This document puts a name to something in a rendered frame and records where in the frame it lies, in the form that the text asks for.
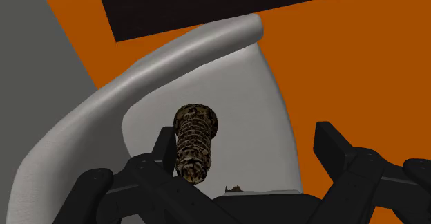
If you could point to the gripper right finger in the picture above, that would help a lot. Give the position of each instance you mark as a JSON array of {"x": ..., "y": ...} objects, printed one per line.
[{"x": 357, "y": 183}]

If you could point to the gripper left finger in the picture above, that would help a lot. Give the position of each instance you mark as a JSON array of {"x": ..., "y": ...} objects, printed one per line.
[{"x": 148, "y": 186}]

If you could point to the brown patterned ribbed vase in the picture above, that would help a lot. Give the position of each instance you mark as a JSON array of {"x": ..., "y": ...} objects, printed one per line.
[{"x": 194, "y": 142}]

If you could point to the small brown patterned object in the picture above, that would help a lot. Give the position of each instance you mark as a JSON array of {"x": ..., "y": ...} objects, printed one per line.
[{"x": 234, "y": 189}]

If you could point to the grey sofa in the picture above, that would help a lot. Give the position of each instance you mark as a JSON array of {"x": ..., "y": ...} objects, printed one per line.
[{"x": 242, "y": 115}]

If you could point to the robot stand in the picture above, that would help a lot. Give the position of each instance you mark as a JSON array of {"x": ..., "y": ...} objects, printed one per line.
[{"x": 208, "y": 4}]

